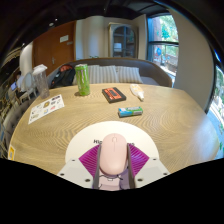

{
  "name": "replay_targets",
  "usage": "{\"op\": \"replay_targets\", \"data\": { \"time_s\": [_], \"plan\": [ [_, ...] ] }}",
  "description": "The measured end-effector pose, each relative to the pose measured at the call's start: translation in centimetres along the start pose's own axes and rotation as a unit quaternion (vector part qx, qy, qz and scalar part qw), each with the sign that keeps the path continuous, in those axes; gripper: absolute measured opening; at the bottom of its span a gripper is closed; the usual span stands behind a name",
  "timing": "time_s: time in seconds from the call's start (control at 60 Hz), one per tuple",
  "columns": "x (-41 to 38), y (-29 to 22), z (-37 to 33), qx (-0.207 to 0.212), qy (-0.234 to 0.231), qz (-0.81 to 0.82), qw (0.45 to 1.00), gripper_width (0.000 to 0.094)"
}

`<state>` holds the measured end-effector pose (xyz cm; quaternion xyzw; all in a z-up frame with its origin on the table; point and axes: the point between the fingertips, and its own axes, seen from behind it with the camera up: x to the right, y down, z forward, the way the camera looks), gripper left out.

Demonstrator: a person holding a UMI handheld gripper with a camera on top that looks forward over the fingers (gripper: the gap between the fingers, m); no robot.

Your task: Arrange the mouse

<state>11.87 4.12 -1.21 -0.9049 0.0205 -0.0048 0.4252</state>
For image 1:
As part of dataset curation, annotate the small teal pack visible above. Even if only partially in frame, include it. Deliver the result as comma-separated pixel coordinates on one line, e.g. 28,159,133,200
117,106,144,118

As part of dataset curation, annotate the white chair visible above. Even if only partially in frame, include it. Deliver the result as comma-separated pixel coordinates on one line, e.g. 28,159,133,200
20,71,36,98

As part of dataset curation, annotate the green drink can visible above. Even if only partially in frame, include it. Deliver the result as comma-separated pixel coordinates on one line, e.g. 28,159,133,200
74,63,91,97

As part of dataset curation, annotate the pink computer mouse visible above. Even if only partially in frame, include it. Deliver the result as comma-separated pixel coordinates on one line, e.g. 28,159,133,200
99,132,129,177

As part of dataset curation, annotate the white tube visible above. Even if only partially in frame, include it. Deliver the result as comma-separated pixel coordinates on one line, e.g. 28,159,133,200
129,83,146,102

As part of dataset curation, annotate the grey curved sofa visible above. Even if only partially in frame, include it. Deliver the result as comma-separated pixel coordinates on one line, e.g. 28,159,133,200
46,57,174,89

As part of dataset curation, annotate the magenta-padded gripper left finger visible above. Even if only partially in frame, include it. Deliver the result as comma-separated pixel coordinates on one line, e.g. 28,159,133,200
57,144,102,190

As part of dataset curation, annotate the black-framed window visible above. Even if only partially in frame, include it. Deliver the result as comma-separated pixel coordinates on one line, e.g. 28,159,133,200
146,13,180,79

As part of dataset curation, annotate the white sticker sheet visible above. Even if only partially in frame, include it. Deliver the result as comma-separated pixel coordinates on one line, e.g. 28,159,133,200
27,94,66,125

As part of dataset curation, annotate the black box with orange print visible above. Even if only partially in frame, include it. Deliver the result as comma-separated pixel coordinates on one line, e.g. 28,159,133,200
101,86,127,104

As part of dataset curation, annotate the grey tufted armchair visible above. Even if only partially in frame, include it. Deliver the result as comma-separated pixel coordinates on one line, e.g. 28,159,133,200
2,98,30,148

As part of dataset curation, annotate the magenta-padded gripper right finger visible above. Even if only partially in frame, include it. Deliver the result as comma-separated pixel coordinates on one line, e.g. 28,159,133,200
127,143,171,190

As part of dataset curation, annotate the glass-fronted cabinet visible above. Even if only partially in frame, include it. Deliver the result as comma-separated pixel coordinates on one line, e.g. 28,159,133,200
108,22,139,59

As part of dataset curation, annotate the brown wooden door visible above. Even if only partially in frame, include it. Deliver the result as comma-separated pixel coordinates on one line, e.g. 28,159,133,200
32,20,77,77

